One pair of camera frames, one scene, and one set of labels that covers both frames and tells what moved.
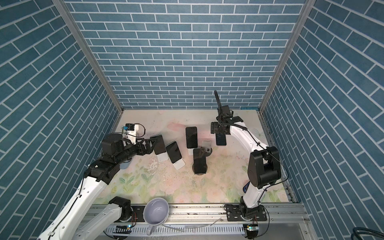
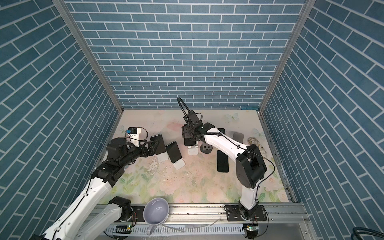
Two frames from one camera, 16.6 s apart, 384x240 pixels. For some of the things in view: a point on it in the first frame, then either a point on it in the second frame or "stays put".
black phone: (173, 151) stays put
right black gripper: (213, 126) to (184, 131)
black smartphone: (159, 147) stays put
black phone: (191, 137) stays put
